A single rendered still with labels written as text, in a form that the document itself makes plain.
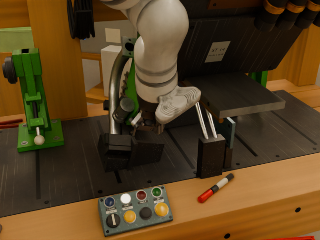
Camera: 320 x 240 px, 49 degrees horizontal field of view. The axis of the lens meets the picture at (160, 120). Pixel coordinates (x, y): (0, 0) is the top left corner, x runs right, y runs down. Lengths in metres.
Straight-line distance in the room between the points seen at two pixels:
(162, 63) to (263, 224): 0.53
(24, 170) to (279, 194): 0.65
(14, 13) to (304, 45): 1.08
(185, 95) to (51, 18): 0.65
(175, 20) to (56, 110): 0.85
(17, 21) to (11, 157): 0.44
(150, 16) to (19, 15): 0.82
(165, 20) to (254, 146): 0.68
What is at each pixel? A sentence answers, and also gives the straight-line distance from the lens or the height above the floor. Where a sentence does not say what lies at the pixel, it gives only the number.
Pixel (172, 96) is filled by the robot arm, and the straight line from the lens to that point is 0.60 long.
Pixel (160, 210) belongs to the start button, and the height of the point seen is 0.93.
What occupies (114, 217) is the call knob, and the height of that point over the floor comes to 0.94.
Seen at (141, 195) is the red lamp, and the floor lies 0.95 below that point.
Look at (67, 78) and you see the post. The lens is 1.21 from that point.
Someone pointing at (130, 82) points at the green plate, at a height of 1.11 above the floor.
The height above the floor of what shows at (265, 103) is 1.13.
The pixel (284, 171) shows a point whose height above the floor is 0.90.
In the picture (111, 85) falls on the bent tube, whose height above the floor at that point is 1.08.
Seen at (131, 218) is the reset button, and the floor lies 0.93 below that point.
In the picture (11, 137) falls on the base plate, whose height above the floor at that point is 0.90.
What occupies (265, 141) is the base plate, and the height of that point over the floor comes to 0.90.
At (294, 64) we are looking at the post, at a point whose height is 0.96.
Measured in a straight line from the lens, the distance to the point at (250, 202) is 0.87.
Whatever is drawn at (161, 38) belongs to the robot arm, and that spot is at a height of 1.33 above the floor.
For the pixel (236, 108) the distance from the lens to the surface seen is 0.76.
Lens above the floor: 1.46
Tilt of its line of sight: 28 degrees down
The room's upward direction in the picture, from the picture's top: straight up
